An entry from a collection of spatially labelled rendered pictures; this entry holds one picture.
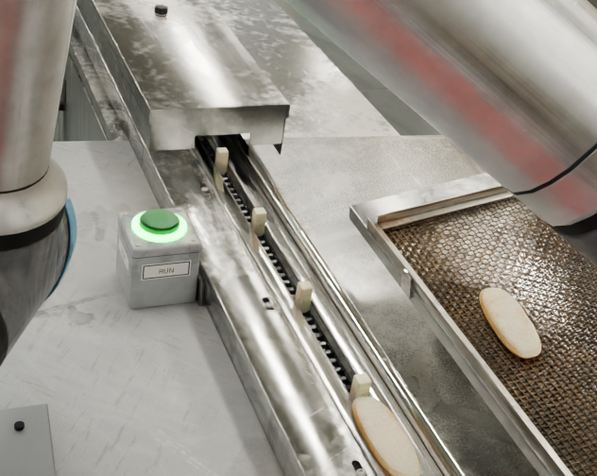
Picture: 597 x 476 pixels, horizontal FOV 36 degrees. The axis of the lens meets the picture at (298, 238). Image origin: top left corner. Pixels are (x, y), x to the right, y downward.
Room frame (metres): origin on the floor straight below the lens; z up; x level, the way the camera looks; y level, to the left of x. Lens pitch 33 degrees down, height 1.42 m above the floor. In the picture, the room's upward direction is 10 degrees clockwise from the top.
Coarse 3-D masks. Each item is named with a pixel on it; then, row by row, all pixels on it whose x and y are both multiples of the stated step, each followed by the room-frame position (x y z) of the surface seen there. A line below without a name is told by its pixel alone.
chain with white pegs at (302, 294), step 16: (208, 144) 1.07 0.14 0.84; (224, 160) 1.00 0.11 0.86; (224, 176) 1.00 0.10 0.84; (240, 208) 0.93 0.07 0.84; (256, 208) 0.88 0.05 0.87; (256, 224) 0.87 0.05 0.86; (272, 256) 0.84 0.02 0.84; (288, 288) 0.78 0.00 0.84; (304, 288) 0.75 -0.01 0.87; (304, 304) 0.75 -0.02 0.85; (320, 336) 0.72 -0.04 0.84; (336, 368) 0.67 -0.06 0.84; (352, 384) 0.63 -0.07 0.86; (368, 384) 0.63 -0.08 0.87
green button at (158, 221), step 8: (144, 216) 0.77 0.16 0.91; (152, 216) 0.78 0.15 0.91; (160, 216) 0.78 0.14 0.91; (168, 216) 0.78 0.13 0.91; (176, 216) 0.78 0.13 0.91; (144, 224) 0.76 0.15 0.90; (152, 224) 0.76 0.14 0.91; (160, 224) 0.76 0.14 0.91; (168, 224) 0.77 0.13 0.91; (176, 224) 0.77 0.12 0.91; (152, 232) 0.75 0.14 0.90; (160, 232) 0.75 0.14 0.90; (168, 232) 0.76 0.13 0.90
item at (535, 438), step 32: (480, 192) 0.91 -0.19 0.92; (384, 224) 0.86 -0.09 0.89; (448, 224) 0.87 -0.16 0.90; (448, 256) 0.81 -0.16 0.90; (544, 256) 0.82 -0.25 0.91; (416, 288) 0.75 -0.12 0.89; (512, 288) 0.76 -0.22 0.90; (544, 288) 0.76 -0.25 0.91; (448, 320) 0.69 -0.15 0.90; (480, 320) 0.71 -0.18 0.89; (576, 320) 0.72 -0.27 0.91; (576, 352) 0.67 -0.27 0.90; (512, 416) 0.59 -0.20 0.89; (544, 448) 0.55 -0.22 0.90; (576, 448) 0.56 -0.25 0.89
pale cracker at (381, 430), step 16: (368, 400) 0.61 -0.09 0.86; (368, 416) 0.59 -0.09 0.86; (384, 416) 0.60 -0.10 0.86; (368, 432) 0.58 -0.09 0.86; (384, 432) 0.58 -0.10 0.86; (400, 432) 0.58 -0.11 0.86; (384, 448) 0.56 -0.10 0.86; (400, 448) 0.56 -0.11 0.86; (384, 464) 0.55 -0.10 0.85; (400, 464) 0.55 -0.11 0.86; (416, 464) 0.55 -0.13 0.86
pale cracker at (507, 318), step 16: (496, 288) 0.75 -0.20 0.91; (496, 304) 0.72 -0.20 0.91; (512, 304) 0.72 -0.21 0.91; (496, 320) 0.70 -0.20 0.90; (512, 320) 0.70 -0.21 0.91; (528, 320) 0.70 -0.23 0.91; (512, 336) 0.68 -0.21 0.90; (528, 336) 0.68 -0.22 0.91; (512, 352) 0.67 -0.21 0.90; (528, 352) 0.66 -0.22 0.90
